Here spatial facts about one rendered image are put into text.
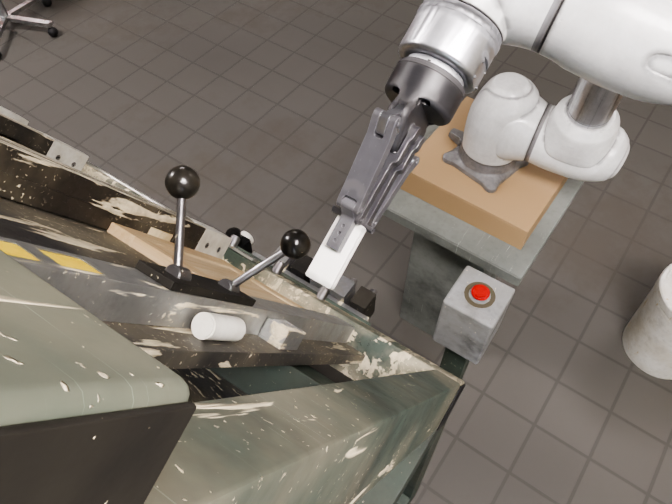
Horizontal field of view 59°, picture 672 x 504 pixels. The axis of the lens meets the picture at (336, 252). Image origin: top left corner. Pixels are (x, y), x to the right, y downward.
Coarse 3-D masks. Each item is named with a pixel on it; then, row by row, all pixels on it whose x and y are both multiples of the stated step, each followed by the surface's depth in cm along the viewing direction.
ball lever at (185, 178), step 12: (180, 168) 64; (168, 180) 64; (180, 180) 64; (192, 180) 64; (168, 192) 65; (180, 192) 64; (192, 192) 65; (180, 204) 65; (180, 216) 65; (180, 228) 64; (180, 240) 64; (180, 252) 64; (180, 264) 64; (180, 276) 63
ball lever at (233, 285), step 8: (288, 232) 73; (296, 232) 72; (304, 232) 73; (288, 240) 72; (296, 240) 72; (304, 240) 72; (288, 248) 72; (296, 248) 72; (304, 248) 72; (272, 256) 74; (280, 256) 74; (288, 256) 73; (296, 256) 73; (264, 264) 74; (248, 272) 74; (256, 272) 74; (224, 280) 74; (232, 280) 75; (240, 280) 74; (232, 288) 74
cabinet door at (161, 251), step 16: (112, 224) 102; (128, 240) 100; (144, 240) 101; (160, 240) 112; (160, 256) 98; (192, 256) 117; (208, 256) 130; (192, 272) 96; (208, 272) 107; (224, 272) 120; (240, 272) 133; (240, 288) 110; (256, 288) 123; (288, 304) 126
